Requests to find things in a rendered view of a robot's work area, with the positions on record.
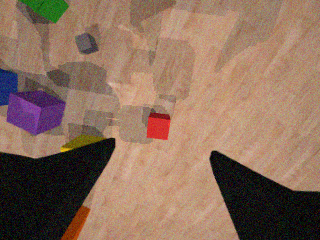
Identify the green block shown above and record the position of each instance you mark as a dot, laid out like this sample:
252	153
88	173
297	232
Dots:
32	3
52	9

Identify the blue block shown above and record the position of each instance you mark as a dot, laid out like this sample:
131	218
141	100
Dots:
8	84

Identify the purple cube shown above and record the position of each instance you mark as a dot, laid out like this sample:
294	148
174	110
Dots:
35	111

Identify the yellow block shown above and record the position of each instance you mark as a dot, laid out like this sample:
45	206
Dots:
81	140

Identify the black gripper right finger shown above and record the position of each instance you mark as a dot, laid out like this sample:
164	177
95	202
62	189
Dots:
260	208

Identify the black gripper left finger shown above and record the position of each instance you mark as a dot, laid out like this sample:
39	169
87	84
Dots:
50	190

